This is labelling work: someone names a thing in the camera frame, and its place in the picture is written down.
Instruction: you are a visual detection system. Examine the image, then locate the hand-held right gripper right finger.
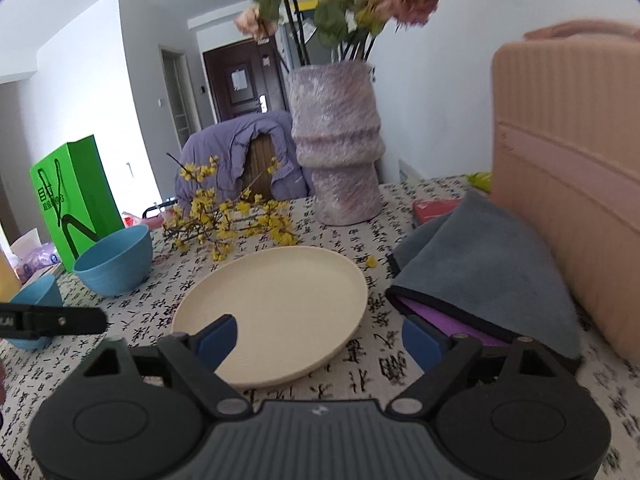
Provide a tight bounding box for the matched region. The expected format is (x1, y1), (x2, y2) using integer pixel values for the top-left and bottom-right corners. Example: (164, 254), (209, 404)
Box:
(391, 317), (573, 419)

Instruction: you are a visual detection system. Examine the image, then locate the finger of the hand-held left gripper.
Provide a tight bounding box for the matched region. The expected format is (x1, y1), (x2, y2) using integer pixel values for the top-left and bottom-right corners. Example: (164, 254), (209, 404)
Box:
(25, 305), (107, 337)

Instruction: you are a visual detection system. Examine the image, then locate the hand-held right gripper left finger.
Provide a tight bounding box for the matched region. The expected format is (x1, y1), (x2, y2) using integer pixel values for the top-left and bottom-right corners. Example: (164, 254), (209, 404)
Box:
(80, 314), (252, 419)

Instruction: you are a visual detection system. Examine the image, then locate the blue bowl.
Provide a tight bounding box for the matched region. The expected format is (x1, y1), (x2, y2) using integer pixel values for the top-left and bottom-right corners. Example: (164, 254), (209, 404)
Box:
(73, 224), (153, 296)
(0, 274), (64, 351)

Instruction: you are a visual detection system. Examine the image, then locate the cream plate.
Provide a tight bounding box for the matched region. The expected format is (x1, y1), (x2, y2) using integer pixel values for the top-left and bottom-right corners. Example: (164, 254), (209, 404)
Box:
(171, 247), (368, 388)

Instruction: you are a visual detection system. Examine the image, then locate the purple cloth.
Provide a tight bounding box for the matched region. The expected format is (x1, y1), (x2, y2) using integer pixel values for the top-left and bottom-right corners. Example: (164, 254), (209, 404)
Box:
(395, 296), (511, 348)

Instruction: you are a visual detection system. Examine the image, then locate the yellow thermos jug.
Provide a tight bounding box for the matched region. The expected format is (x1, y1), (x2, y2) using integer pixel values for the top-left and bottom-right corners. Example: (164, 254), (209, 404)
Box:
(0, 250), (21, 303)

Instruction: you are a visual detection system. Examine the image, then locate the calligraphy printed tablecloth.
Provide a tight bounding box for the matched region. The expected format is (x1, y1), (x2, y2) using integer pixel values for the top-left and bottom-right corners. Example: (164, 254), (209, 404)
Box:
(0, 175), (640, 480)

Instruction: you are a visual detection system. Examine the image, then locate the purple tissue packet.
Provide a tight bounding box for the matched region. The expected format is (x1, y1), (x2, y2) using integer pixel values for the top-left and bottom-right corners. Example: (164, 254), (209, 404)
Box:
(10, 227), (63, 283)

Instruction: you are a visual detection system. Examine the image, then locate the grey cloth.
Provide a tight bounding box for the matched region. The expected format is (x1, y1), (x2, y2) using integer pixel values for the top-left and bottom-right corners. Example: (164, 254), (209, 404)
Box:
(386, 190), (583, 361)

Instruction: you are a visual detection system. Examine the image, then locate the yellow flower branch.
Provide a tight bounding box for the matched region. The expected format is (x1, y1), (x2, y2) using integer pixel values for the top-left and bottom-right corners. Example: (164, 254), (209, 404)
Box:
(162, 152), (378, 268)

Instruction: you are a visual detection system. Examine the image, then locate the green paper bag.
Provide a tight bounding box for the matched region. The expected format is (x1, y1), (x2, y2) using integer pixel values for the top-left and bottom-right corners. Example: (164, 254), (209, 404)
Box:
(29, 135), (126, 273)

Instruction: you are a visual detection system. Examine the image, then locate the red packet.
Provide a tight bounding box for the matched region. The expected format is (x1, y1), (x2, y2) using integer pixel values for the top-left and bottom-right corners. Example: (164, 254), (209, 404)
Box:
(412, 199), (462, 224)

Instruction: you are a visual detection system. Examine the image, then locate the wooden chair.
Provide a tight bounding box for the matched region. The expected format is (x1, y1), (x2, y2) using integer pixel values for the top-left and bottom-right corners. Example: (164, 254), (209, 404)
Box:
(242, 130), (288, 201)

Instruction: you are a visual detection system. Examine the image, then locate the purple jacket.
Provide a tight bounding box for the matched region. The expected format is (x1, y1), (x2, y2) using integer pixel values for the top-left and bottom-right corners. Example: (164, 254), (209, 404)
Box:
(175, 110), (311, 211)

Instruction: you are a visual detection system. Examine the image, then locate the pink textured vase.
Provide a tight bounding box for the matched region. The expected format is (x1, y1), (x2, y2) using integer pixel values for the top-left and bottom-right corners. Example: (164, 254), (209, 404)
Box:
(287, 60), (388, 226)

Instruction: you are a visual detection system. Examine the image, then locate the pink hard case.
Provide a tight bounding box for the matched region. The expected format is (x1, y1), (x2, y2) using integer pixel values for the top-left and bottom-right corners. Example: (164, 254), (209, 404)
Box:
(490, 20), (640, 356)

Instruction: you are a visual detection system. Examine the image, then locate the interior door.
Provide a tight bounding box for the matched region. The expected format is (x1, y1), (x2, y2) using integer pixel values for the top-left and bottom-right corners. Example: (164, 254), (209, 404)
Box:
(160, 45), (201, 143)

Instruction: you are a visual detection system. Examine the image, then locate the dark brown entrance door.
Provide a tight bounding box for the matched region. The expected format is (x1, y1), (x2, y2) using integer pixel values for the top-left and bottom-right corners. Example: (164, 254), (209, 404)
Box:
(202, 40), (288, 123)

